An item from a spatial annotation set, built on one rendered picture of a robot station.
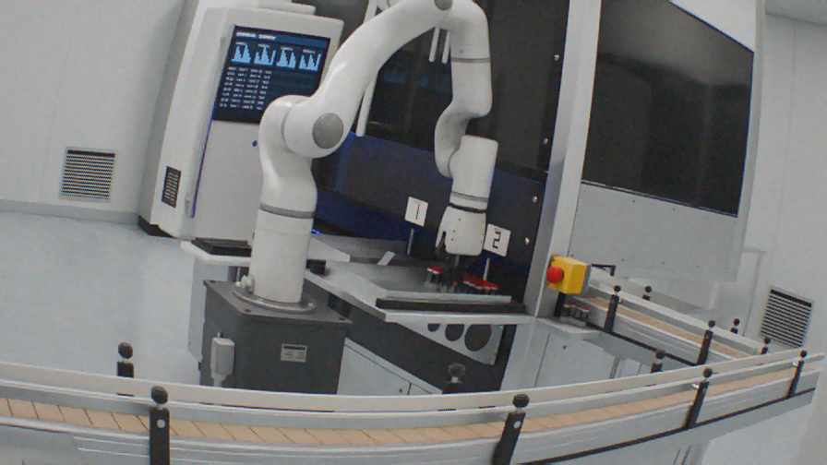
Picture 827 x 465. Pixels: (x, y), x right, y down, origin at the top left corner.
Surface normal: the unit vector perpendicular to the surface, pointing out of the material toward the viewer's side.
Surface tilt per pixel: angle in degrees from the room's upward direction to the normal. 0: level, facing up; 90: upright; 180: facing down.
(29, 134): 90
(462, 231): 90
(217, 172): 90
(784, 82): 90
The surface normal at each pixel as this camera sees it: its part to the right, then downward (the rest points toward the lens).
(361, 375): -0.81, -0.08
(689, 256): 0.55, 0.22
